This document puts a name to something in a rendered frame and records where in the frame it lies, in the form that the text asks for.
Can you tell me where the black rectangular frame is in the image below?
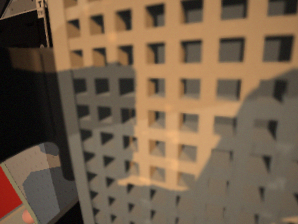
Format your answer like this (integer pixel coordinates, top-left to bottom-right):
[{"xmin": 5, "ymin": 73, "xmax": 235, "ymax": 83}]
[{"xmin": 0, "ymin": 6, "xmax": 53, "ymax": 48}]

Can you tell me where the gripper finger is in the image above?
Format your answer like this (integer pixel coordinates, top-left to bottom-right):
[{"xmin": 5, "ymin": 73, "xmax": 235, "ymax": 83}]
[{"xmin": 0, "ymin": 47, "xmax": 75, "ymax": 181}]

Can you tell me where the small cream label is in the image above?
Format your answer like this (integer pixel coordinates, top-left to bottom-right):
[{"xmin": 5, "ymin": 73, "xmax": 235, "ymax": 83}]
[{"xmin": 36, "ymin": 0, "xmax": 48, "ymax": 8}]

